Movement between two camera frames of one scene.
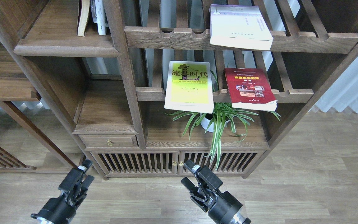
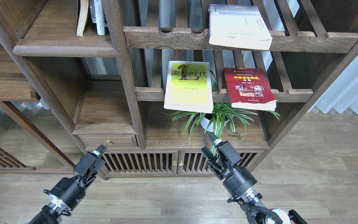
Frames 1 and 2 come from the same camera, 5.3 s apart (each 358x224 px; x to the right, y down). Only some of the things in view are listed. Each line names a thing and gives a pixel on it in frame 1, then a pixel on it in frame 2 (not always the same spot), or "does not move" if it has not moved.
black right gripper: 226,209 to 241,185
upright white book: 100,17 does not move
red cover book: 250,88 does not move
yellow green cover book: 188,87 does not move
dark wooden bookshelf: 155,89 does not move
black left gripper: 62,210 to 66,194
